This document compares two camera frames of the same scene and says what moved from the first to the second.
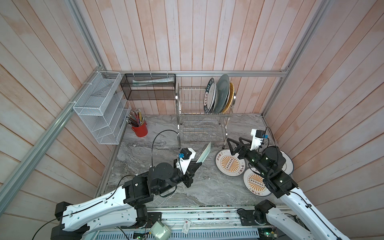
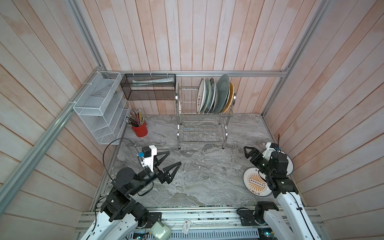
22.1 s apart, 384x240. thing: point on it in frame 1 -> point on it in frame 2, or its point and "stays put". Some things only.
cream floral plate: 228,101 stays put
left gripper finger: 194,166 -> 169,177
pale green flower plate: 204,154 -> 208,96
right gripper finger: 233,152 -> 253,153
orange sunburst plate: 228,165 -> 201,96
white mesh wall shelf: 104,108 stays put
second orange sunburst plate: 253,183 stays put
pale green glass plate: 222,93 stays put
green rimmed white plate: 209,95 stays put
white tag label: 187,226 stays put
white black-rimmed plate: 288,166 stays put
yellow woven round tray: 232,96 stays put
